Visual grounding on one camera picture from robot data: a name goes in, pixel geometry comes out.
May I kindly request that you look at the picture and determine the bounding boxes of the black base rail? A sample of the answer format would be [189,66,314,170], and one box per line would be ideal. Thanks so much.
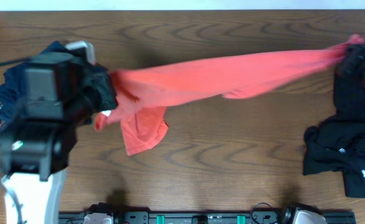
[58,203,356,224]

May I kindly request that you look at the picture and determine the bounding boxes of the orange soccer t-shirt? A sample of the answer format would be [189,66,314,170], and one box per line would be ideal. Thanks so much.
[93,34,364,156]

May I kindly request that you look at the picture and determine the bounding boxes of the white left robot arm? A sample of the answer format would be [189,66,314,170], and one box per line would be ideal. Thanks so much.
[0,51,117,223]

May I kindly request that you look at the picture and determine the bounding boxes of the folded navy blue garment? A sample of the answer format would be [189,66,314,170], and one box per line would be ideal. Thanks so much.
[0,40,77,125]

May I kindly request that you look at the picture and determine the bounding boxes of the black garment with white logos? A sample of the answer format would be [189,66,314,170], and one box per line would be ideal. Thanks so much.
[303,116,365,198]

